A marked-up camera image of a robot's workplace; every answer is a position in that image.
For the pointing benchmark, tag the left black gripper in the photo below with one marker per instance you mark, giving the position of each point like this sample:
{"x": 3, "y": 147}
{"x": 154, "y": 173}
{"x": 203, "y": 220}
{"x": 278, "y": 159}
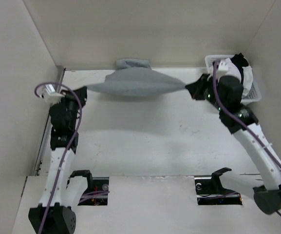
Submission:
{"x": 82, "y": 93}

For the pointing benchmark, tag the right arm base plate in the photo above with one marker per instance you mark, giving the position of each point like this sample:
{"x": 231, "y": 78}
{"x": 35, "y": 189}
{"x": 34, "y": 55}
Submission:
{"x": 208, "y": 194}

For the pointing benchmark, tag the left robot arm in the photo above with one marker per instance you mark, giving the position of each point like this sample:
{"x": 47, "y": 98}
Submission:
{"x": 55, "y": 213}

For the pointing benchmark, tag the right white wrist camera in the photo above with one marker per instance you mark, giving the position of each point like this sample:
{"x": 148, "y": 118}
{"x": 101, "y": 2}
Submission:
{"x": 221, "y": 68}

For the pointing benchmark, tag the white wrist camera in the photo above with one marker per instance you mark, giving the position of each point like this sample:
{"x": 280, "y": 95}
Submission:
{"x": 50, "y": 95}
{"x": 221, "y": 68}

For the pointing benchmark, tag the black tank top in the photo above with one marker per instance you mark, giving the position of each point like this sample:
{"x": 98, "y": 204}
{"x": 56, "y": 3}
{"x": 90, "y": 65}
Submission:
{"x": 240, "y": 62}

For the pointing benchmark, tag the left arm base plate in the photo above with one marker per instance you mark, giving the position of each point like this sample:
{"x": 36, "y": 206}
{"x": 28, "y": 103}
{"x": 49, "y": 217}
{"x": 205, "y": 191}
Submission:
{"x": 97, "y": 193}

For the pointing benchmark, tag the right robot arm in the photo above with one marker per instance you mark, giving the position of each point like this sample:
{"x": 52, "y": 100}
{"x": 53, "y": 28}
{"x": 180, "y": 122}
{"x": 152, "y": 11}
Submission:
{"x": 245, "y": 128}

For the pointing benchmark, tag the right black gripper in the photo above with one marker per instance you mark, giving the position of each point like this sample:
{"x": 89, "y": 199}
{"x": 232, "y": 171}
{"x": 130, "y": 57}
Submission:
{"x": 196, "y": 88}

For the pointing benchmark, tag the white tank top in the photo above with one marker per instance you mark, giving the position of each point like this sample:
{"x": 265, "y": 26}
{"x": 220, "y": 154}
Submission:
{"x": 248, "y": 76}

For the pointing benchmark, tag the grey tank top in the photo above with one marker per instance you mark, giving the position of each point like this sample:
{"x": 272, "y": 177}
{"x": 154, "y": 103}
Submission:
{"x": 135, "y": 78}

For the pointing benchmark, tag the white plastic basket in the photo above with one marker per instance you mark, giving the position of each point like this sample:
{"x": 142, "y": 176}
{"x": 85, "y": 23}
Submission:
{"x": 254, "y": 93}

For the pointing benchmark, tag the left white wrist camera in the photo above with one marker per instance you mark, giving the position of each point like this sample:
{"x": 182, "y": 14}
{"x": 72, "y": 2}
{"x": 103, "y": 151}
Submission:
{"x": 50, "y": 95}

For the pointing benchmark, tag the metal table edge rail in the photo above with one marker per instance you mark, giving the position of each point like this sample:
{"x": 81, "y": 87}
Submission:
{"x": 46, "y": 132}

